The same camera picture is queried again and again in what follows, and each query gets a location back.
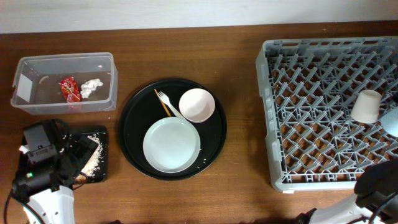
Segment rice and pasta leftovers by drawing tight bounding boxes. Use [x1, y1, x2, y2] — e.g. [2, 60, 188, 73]
[75, 133, 103, 184]

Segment red snack wrapper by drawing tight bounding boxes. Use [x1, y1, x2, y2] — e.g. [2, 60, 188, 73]
[59, 77, 81, 103]

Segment white napkin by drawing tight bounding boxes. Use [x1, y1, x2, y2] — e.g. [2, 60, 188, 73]
[80, 78, 103, 98]

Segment grey plate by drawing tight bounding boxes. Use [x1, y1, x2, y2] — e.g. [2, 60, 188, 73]
[142, 117, 201, 174]

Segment white bowl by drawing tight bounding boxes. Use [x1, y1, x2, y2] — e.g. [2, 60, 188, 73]
[178, 88, 216, 123]

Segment white cup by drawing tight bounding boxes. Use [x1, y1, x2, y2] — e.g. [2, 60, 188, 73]
[351, 90, 382, 124]

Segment light blue cup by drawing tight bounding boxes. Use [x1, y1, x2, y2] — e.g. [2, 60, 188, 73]
[379, 108, 398, 137]

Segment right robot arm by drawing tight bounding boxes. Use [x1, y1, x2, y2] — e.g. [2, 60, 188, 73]
[293, 159, 397, 224]

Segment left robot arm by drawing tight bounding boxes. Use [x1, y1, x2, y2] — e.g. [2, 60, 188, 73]
[10, 119, 98, 223]

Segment grey dishwasher rack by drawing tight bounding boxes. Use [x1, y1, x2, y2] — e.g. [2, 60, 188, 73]
[256, 37, 397, 193]

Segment black rectangular tray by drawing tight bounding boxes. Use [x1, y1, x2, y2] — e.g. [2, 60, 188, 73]
[70, 126, 109, 185]

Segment round black serving tray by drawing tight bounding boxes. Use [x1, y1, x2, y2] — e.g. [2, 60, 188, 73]
[119, 78, 227, 180]

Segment clear plastic bin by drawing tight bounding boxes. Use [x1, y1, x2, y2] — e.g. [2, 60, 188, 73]
[11, 52, 118, 115]

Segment wooden chopstick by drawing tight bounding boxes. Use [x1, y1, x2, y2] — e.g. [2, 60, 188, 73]
[154, 89, 172, 117]

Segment white plastic fork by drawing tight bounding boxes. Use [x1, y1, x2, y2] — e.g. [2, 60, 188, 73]
[157, 91, 184, 119]

